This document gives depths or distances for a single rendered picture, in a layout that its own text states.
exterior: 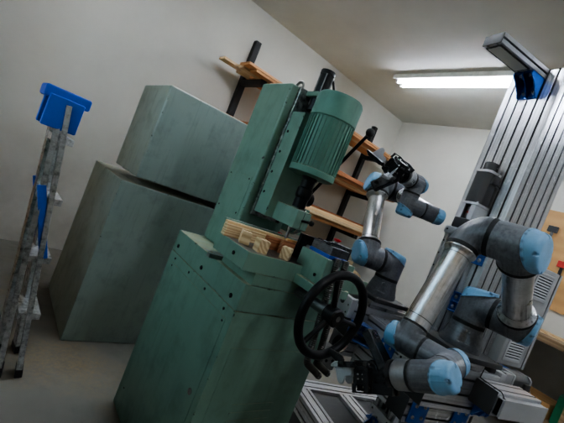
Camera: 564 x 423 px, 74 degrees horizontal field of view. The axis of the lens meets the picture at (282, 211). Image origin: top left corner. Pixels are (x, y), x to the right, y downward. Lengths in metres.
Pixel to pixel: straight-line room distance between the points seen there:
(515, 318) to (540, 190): 0.69
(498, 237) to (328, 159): 0.57
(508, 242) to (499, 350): 0.89
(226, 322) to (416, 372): 0.57
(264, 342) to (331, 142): 0.72
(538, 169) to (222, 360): 1.48
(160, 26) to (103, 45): 0.50
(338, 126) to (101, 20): 2.50
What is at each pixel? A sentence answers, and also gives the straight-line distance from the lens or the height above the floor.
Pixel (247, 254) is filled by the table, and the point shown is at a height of 0.89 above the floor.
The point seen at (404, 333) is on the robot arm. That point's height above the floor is 0.87.
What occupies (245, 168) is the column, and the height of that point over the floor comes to 1.14.
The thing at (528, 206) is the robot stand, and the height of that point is 1.45.
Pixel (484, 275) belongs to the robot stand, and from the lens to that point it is 1.81.
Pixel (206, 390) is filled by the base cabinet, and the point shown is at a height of 0.44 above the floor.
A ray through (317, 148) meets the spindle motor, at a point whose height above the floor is 1.29.
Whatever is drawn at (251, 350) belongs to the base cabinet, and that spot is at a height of 0.59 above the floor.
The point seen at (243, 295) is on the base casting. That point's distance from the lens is 1.18.
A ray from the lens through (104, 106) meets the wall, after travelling 3.45.
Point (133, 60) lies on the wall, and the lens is 3.51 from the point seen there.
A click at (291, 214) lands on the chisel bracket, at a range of 1.36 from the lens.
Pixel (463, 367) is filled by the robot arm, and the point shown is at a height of 0.86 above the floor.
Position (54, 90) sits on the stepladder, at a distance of 1.67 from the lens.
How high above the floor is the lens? 1.09
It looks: 2 degrees down
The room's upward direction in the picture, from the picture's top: 22 degrees clockwise
